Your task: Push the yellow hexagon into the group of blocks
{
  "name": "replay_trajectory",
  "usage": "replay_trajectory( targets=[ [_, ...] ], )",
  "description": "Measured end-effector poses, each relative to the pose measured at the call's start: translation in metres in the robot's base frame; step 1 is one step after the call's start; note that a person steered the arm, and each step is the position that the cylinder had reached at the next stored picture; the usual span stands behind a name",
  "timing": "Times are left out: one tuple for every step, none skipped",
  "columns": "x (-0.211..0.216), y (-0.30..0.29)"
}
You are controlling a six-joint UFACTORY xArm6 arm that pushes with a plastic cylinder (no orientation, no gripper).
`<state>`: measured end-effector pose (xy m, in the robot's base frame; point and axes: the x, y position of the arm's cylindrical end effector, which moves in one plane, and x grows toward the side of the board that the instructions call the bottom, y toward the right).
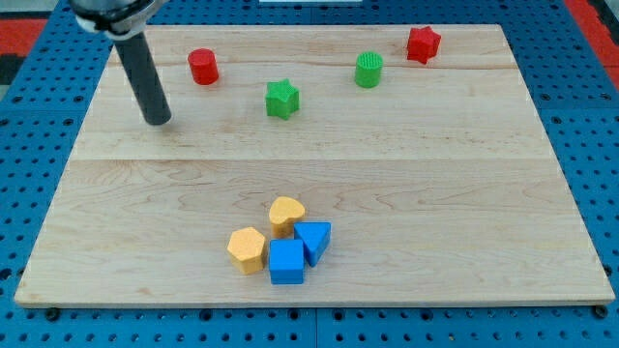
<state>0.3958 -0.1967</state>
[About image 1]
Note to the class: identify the yellow heart block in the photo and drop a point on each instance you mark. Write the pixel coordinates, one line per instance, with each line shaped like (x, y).
(284, 212)

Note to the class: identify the green star block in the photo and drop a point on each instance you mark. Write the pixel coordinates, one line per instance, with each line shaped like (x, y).
(282, 99)

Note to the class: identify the red star block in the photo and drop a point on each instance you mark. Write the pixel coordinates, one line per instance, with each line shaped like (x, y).
(422, 44)

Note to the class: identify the blue triangle block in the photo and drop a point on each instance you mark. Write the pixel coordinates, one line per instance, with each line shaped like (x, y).
(316, 236)

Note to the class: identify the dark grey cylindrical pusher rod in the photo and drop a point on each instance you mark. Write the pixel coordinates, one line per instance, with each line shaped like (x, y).
(140, 69)

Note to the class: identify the red cylinder block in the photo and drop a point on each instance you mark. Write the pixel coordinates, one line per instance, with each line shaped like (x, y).
(204, 66)

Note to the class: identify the yellow hexagon block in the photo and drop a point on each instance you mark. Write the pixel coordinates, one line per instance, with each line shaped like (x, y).
(247, 250)

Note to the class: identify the light wooden board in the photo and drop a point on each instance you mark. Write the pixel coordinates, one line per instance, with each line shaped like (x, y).
(440, 183)

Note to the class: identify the green cylinder block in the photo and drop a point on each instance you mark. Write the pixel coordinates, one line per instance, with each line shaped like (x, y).
(368, 69)

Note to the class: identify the blue cube block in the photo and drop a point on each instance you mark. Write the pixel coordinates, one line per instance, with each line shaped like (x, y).
(286, 261)

